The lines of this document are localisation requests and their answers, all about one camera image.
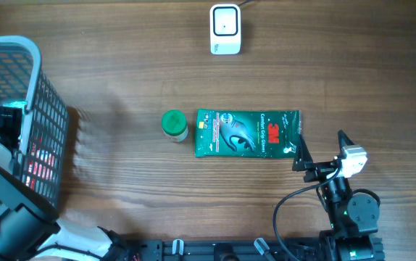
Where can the white barcode scanner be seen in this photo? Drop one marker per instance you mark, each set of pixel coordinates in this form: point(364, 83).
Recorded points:
point(225, 29)

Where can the green 3M gloves package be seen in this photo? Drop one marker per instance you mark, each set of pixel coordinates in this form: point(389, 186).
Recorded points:
point(261, 134)

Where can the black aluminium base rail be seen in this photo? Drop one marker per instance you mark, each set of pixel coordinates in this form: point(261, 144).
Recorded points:
point(313, 249)

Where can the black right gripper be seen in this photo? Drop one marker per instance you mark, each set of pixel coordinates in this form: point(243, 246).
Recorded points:
point(303, 161)

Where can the grey plastic mesh basket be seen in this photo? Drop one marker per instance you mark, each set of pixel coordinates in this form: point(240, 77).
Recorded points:
point(34, 119)

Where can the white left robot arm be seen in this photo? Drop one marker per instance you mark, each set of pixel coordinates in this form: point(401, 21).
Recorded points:
point(30, 226)

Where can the green lid jar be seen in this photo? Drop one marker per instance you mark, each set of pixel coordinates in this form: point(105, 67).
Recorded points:
point(175, 125)

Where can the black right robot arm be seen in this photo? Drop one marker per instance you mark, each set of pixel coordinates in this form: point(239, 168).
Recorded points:
point(353, 214)

